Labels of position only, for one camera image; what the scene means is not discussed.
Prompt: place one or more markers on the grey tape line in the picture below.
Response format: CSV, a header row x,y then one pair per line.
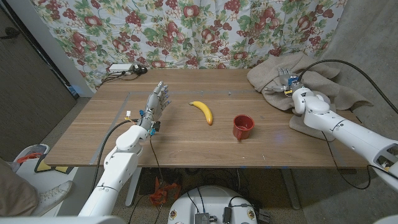
x,y
109,130

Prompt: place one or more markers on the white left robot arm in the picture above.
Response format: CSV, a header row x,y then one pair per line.
x,y
119,165

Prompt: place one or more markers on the orange plastic bag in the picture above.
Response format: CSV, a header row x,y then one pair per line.
x,y
163,194

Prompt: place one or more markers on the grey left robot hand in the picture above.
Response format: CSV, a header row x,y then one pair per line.
x,y
154,105

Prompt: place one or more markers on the yellow and black dustpan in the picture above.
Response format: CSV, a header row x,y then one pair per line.
x,y
46,168

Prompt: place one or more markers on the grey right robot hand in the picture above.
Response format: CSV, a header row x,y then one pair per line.
x,y
289,82

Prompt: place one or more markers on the yellow toy banana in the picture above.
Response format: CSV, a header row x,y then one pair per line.
x,y
203,110

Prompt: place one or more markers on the beige wool coat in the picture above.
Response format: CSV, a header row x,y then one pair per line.
x,y
335,90

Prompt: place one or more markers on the white robot torso base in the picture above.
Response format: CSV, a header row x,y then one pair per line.
x,y
214,199

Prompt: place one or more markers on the dark brown door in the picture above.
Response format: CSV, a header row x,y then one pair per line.
x,y
31,93

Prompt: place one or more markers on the white power strip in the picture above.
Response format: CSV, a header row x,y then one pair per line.
x,y
120,68

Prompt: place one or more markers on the white table leg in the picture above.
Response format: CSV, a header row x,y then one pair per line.
x,y
133,186

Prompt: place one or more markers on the grey electronics box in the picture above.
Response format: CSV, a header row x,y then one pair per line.
x,y
202,218

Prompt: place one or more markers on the black electronics box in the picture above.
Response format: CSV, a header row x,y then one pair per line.
x,y
227,215

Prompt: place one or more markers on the person's leg in beige trousers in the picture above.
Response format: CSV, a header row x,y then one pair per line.
x,y
15,193

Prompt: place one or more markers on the white bin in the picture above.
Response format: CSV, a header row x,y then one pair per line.
x,y
28,158

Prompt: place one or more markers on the white sneaker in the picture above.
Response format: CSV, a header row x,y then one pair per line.
x,y
53,196

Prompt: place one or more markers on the grey table leg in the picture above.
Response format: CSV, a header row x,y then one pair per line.
x,y
290,189

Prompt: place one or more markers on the red cup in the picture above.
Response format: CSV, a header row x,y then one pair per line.
x,y
242,127

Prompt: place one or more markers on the floral fruit print backdrop cloth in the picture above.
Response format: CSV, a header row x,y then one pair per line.
x,y
186,31

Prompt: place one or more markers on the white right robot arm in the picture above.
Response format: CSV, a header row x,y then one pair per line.
x,y
348,130

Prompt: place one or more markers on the black plug adapter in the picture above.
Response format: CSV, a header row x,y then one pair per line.
x,y
140,69

